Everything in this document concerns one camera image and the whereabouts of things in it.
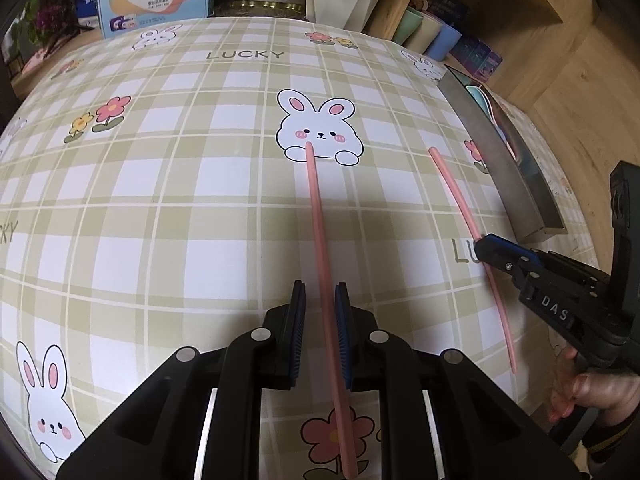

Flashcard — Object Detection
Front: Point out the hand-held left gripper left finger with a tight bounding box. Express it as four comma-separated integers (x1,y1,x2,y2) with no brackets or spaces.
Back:
56,281,306,480

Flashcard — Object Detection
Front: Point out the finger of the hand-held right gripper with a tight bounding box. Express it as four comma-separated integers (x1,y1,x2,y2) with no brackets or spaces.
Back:
474,233,543,286

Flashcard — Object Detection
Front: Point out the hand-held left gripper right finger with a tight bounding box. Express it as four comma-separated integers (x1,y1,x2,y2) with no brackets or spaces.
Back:
334,281,583,480

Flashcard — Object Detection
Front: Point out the pink chopstick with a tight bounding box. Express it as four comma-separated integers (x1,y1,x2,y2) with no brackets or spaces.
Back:
305,141,359,479
428,147,519,374

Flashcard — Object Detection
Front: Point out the metal tray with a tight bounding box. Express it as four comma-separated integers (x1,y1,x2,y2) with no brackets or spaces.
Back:
439,65,567,245

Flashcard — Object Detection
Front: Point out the pink spoon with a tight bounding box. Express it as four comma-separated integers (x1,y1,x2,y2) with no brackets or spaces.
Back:
482,90,511,131

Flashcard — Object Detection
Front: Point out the person's right forearm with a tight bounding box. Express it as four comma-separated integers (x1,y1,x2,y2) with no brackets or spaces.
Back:
582,407,638,468

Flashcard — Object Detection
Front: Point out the person's right hand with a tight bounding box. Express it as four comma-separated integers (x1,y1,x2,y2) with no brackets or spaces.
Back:
547,345,632,423

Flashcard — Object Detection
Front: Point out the checked bunny tablecloth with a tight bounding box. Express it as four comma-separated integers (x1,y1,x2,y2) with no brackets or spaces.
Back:
0,16,608,480

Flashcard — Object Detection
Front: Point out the small dark blue carton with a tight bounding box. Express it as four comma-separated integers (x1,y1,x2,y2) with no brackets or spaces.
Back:
450,35,503,83

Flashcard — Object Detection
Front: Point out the green cup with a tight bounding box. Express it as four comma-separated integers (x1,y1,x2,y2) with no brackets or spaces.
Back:
391,6,425,46

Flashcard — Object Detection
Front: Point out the large dark blue carton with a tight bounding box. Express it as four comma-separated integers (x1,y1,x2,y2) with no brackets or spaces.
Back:
415,0,471,26

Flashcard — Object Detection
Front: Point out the gold round tray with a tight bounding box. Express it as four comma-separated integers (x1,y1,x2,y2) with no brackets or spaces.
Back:
210,0,306,21

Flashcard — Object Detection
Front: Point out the purple flower plant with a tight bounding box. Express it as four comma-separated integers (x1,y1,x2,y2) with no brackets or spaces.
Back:
10,0,81,46

